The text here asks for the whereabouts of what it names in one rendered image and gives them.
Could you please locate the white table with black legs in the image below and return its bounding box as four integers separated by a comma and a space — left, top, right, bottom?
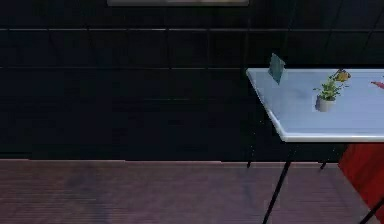
245, 68, 384, 224

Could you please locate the teal flat card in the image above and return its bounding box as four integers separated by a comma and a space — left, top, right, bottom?
267, 52, 287, 86

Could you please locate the green houseplant in white pot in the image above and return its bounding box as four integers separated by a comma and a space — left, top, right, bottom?
312, 78, 350, 113

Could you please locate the yellow round object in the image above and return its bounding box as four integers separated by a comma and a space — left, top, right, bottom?
329, 68, 352, 83

